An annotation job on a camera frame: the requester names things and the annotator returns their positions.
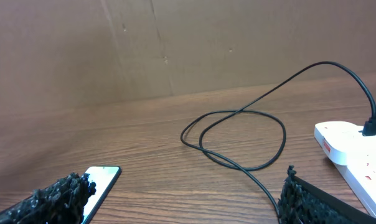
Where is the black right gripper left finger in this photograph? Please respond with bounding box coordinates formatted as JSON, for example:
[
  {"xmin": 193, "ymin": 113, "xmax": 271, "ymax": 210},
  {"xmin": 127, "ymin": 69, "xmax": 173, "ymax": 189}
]
[{"xmin": 0, "ymin": 172, "xmax": 96, "ymax": 224}]

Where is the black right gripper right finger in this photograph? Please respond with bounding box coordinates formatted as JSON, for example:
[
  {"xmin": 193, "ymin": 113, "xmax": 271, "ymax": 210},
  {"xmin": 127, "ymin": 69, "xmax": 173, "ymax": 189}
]
[{"xmin": 277, "ymin": 165, "xmax": 376, "ymax": 224}]

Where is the white power strip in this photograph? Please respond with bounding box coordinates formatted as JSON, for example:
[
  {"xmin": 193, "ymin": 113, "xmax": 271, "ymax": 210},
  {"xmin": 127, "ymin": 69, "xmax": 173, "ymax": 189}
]
[{"xmin": 313, "ymin": 121, "xmax": 376, "ymax": 222}]

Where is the black USB charging cable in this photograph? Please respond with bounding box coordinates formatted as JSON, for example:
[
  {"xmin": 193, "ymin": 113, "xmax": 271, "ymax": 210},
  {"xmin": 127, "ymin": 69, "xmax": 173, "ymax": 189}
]
[{"xmin": 180, "ymin": 60, "xmax": 376, "ymax": 218}]

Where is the white USB charger adapter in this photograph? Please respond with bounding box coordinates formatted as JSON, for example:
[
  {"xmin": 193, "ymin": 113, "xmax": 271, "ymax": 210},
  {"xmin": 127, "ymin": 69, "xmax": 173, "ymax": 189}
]
[{"xmin": 314, "ymin": 121, "xmax": 376, "ymax": 166}]

